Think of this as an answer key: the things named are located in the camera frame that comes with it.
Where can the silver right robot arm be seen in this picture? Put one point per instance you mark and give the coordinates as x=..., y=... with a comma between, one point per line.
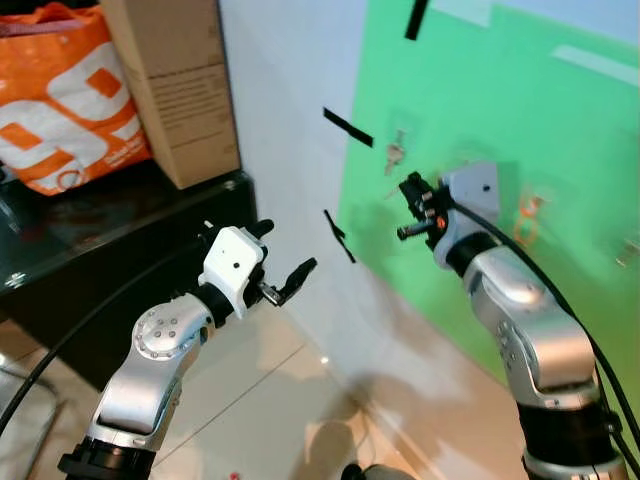
x=530, y=330

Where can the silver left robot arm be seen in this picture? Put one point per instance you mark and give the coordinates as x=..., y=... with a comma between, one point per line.
x=150, y=370

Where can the silver keys on clear hook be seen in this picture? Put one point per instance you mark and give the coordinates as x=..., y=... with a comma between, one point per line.
x=395, y=153

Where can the clear hook with orange tag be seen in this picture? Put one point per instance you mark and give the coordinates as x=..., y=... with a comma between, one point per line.
x=528, y=222

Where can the thin black tape strip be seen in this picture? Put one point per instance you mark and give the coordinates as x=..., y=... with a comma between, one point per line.
x=339, y=237

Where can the long black tape strip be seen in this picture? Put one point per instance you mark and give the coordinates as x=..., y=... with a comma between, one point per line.
x=347, y=126

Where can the brown cardboard box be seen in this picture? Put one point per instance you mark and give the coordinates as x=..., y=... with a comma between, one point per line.
x=180, y=90

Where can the short black tape strip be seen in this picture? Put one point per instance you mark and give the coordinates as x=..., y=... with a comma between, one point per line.
x=417, y=18

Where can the black glossy cabinet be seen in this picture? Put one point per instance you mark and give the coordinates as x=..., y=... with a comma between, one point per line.
x=90, y=260

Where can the grey robot foot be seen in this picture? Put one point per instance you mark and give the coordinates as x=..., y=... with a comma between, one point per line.
x=378, y=472

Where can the long pale tape strip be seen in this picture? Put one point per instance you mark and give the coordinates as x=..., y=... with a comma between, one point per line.
x=595, y=63

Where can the orange white shopping bag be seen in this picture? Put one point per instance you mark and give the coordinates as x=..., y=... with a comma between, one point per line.
x=45, y=110

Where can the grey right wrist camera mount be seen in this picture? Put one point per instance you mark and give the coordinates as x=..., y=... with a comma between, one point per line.
x=470, y=195

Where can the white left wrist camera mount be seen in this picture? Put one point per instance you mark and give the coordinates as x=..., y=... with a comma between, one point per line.
x=233, y=265

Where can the green wall board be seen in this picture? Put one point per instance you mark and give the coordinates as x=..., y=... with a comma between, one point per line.
x=560, y=160

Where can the empty clear wall hook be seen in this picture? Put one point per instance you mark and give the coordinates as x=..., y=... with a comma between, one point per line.
x=629, y=250

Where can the metal chair frame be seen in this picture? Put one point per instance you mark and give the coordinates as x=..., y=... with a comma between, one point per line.
x=30, y=420

